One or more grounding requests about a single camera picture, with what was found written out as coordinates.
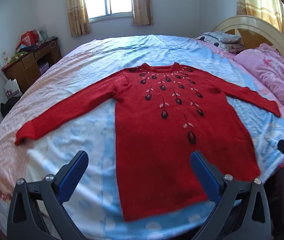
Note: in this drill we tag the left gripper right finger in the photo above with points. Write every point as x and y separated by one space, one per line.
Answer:
241 209

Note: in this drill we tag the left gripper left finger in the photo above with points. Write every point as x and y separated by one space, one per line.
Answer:
25 220

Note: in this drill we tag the red embroidered knit sweater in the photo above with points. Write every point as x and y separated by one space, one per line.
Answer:
162 115

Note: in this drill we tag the blue pink bed sheet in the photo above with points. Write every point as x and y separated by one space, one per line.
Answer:
95 205

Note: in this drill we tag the pink floral folded quilt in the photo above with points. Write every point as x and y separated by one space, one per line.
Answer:
267 65

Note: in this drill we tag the black bag on floor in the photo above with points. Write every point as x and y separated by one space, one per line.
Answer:
5 108

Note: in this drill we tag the grey patterned pillow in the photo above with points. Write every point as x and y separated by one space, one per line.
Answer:
227 42

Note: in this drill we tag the cream wooden headboard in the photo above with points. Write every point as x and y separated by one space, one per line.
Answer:
253 31

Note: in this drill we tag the white paper bag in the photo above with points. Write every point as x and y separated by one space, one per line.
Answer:
12 89

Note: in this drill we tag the brown wooden desk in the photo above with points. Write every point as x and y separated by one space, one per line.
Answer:
26 70

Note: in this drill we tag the yellow side curtain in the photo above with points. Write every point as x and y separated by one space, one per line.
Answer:
270 11

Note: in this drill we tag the red gift bag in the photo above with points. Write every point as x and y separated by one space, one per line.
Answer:
30 38

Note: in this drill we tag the right beige curtain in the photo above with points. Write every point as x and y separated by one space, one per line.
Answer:
142 12

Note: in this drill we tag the beige curtain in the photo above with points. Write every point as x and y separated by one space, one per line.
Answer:
78 18
142 12

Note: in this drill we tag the left beige curtain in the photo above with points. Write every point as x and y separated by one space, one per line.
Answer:
78 18

